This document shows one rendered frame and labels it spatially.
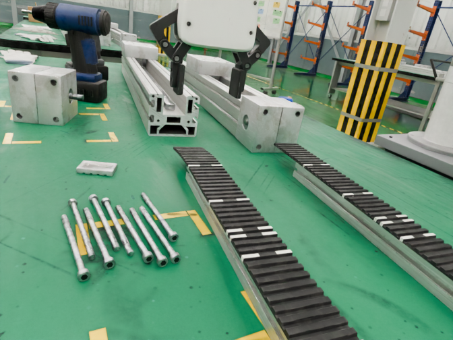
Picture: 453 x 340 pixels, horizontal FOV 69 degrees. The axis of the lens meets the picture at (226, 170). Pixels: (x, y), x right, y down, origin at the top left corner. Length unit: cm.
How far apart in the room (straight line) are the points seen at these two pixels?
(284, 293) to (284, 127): 44
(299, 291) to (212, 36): 31
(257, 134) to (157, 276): 40
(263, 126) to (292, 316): 44
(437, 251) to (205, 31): 36
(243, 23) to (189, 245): 28
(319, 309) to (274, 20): 612
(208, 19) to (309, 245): 29
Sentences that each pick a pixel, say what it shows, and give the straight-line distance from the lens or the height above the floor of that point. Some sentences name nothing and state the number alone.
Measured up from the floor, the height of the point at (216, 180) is 81.
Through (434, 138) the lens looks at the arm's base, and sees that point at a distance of 93.
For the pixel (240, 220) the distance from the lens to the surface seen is 35.
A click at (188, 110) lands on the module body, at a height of 83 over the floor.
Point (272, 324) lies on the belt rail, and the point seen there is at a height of 79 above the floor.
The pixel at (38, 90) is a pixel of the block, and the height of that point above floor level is 84.
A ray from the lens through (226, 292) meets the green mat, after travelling 32.
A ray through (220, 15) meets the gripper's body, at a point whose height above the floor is 101.
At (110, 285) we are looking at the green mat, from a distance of 32.
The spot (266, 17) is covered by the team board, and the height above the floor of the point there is 129.
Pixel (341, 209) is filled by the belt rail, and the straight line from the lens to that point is 49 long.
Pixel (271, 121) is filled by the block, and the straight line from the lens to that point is 65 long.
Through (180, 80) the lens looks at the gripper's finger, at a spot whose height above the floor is 93.
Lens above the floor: 100
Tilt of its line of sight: 23 degrees down
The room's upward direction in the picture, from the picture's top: 9 degrees clockwise
